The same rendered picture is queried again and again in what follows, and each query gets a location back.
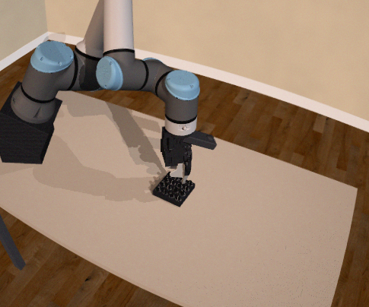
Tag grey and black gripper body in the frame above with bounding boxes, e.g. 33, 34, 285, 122
161, 126, 192, 167

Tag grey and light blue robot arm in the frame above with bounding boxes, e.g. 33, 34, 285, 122
11, 0, 217, 150

